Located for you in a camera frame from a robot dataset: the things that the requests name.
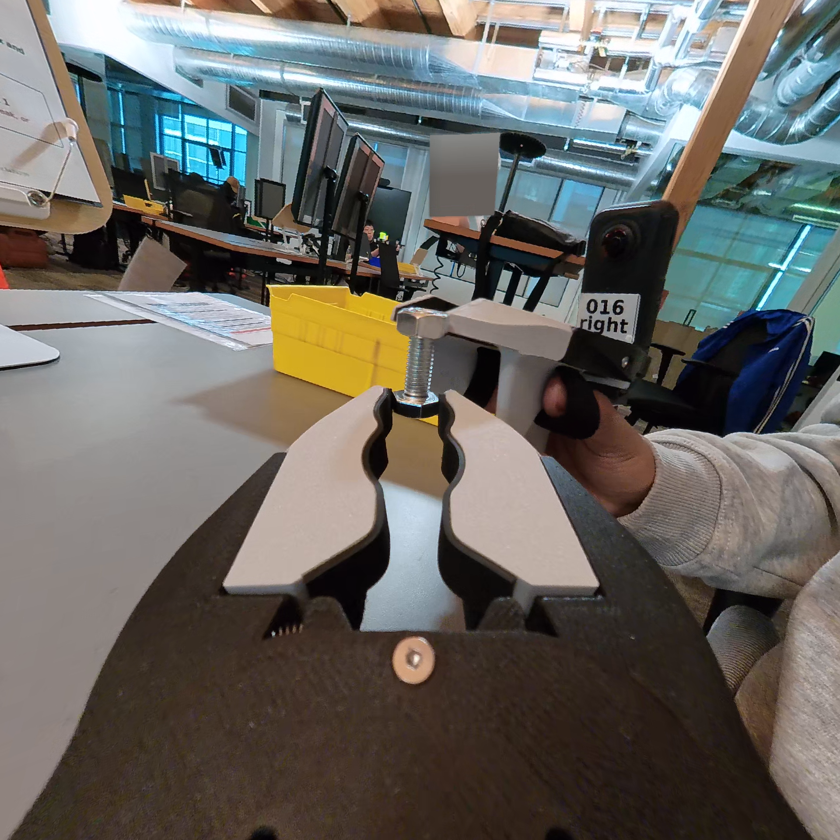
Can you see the black office chair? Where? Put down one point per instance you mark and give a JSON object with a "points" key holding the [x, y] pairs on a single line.
{"points": [[656, 394]]}

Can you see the silver hex nut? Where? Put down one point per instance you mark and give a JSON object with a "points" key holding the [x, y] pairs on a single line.
{"points": [[420, 323]]}

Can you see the person's right forearm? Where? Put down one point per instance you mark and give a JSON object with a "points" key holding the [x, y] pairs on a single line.
{"points": [[735, 499]]}

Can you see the black computer monitor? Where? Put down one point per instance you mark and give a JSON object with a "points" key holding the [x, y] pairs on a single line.
{"points": [[358, 187], [318, 157], [269, 198], [397, 213]]}

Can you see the wooden standing desk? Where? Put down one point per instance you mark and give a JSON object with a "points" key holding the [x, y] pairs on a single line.
{"points": [[459, 229]]}

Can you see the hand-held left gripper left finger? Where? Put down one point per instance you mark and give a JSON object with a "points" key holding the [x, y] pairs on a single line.
{"points": [[308, 512]]}

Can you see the person's right hand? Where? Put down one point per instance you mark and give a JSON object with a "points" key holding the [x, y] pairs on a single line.
{"points": [[610, 466]]}

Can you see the white paper card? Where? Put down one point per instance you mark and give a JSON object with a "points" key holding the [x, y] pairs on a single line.
{"points": [[151, 266]]}

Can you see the black bag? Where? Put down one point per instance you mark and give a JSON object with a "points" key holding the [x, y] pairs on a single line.
{"points": [[538, 229]]}

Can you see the black pole with disc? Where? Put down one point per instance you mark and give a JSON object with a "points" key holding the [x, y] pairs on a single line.
{"points": [[523, 143]]}

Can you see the silver air duct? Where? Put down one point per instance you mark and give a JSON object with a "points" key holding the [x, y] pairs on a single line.
{"points": [[328, 82], [328, 33]]}

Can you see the long wooden office desk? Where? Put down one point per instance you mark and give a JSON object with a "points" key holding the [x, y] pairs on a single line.
{"points": [[249, 246]]}

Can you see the wooden pillar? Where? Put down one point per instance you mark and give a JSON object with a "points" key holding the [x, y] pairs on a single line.
{"points": [[722, 118]]}

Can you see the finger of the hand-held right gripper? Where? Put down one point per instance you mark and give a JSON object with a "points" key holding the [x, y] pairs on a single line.
{"points": [[512, 325]]}

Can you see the person's grey sweatshirt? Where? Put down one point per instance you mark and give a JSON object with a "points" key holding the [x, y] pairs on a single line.
{"points": [[807, 689]]}

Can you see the grey desk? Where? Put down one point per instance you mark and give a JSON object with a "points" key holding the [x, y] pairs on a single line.
{"points": [[131, 426]]}

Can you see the yellow plastic bin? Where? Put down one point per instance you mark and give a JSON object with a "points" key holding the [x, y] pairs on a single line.
{"points": [[321, 341], [143, 205]]}

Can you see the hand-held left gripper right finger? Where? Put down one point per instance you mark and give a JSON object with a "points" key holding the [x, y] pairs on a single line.
{"points": [[518, 512]]}

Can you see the wooden document board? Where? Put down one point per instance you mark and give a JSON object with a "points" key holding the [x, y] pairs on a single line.
{"points": [[79, 220]]}

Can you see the laminated paper sheet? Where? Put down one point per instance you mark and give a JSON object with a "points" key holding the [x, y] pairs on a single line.
{"points": [[197, 315]]}

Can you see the blue jacket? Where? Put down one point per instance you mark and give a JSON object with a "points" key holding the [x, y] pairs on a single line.
{"points": [[754, 367]]}

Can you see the printed instruction sheet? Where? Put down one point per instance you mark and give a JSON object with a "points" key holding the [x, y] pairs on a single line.
{"points": [[26, 98]]}

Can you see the silver hex bolt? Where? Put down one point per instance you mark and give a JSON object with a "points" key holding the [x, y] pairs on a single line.
{"points": [[420, 367]]}

